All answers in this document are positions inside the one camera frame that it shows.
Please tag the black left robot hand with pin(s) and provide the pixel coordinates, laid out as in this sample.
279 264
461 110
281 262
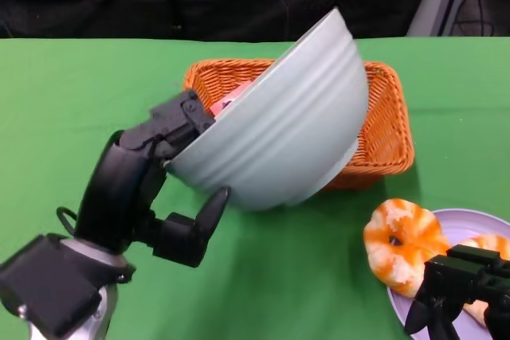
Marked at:
119 188

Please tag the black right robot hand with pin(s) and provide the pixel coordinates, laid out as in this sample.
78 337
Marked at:
470 276

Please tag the twisted orange glazed bread roll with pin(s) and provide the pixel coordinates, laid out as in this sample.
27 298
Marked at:
490 242

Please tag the salmon pink layered cake slice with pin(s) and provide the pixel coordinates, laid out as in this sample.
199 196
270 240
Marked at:
231 99

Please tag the pale grey-green ceramic bowl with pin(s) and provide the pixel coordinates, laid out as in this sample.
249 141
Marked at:
287 129

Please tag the lavender plate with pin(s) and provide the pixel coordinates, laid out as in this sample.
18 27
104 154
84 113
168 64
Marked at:
466 224

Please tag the orange wicker basket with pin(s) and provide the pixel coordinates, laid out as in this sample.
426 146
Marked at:
386 125

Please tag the green tablecloth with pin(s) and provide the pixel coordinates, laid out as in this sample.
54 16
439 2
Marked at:
79 77

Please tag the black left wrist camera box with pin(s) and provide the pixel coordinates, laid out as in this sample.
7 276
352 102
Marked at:
44 284

